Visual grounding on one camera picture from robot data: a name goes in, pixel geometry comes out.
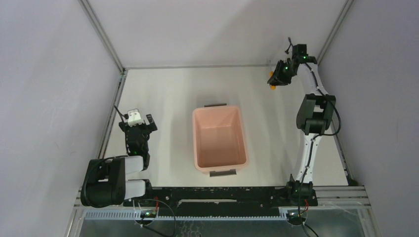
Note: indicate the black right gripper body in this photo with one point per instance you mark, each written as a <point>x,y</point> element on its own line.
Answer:
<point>284,73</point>

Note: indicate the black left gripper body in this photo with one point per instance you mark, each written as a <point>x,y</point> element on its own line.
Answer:
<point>138,127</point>

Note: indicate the yellow black screwdriver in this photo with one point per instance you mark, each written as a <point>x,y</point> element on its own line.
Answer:
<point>272,86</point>

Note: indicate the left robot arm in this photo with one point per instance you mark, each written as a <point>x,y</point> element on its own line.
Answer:
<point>105,180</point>

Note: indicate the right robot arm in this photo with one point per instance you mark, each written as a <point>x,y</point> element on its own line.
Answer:
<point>313,119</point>

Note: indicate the pink plastic bin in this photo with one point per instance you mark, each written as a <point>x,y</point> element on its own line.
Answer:
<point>219,140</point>

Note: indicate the left controller board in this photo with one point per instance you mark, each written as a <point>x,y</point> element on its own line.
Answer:
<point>148,214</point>

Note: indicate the controller board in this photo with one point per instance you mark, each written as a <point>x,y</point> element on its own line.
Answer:
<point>294,214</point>
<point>148,214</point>

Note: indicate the right controller board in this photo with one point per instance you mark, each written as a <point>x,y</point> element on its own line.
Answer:
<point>294,214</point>

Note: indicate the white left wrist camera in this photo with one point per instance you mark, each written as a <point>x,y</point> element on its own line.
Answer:
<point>134,118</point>

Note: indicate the grey slotted cable duct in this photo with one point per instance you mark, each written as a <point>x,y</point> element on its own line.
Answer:
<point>278,214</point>

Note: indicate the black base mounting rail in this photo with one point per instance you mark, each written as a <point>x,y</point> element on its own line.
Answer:
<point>205,201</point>

